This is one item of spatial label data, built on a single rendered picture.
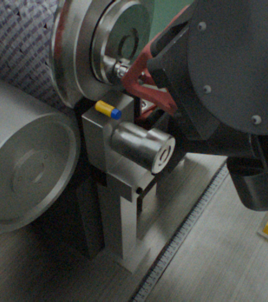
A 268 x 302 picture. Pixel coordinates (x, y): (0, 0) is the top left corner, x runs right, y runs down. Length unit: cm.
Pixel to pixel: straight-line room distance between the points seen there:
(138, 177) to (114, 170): 3
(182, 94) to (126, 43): 12
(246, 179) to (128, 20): 21
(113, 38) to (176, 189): 39
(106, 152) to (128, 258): 26
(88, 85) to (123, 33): 5
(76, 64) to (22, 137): 7
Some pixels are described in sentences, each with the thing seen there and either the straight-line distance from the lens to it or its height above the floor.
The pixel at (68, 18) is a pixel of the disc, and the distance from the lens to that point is 29.
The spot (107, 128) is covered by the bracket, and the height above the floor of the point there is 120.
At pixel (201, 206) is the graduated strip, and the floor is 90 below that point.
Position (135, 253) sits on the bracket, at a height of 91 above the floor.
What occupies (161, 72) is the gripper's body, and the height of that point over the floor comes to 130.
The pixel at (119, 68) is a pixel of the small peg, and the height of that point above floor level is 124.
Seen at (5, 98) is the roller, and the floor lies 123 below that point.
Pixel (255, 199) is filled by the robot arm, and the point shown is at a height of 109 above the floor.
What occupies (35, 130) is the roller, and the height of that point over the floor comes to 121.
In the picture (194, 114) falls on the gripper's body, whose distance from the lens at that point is 23.
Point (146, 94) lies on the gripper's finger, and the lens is 29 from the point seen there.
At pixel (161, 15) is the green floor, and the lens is 300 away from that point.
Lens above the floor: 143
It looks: 50 degrees down
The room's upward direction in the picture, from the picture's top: straight up
